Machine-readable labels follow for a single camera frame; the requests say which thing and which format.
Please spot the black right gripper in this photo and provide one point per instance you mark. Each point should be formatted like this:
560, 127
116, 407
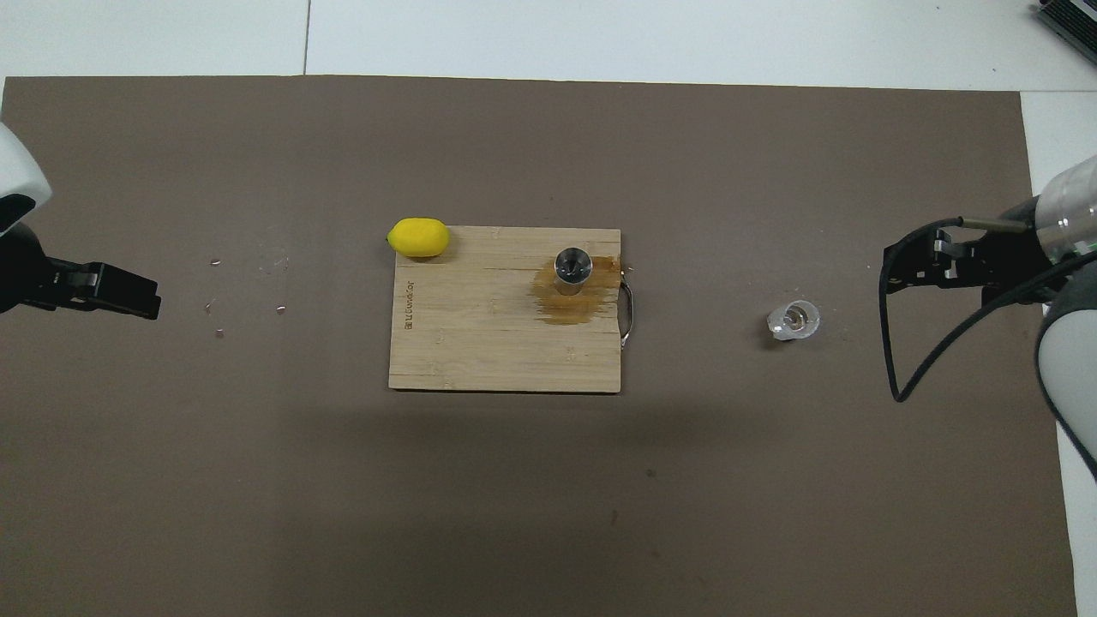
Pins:
1011, 261

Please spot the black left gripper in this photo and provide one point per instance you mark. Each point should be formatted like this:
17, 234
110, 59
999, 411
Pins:
19, 266

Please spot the small clear glass cup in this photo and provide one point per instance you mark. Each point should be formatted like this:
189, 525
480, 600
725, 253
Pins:
794, 320

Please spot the stainless steel jigger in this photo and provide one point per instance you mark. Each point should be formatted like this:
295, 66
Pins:
572, 266

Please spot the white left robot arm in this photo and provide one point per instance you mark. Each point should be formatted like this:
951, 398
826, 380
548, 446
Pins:
15, 171

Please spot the grey ribbed device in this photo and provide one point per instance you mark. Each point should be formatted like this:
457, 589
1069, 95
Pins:
1071, 21

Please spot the yellow lemon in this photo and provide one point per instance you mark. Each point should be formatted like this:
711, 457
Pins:
418, 237

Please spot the bamboo cutting board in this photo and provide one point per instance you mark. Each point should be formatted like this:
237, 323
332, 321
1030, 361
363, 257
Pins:
480, 334

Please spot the brown table mat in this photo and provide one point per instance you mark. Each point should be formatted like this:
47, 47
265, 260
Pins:
514, 514

